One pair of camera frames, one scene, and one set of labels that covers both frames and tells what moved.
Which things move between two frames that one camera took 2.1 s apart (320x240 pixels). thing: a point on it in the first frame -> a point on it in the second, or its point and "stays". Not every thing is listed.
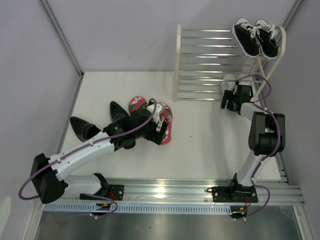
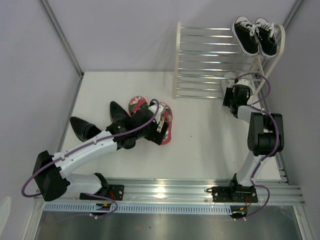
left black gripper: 155,136 stays
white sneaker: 252,77 -> 254,81
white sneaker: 228,83 stays
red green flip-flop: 137,103 stays
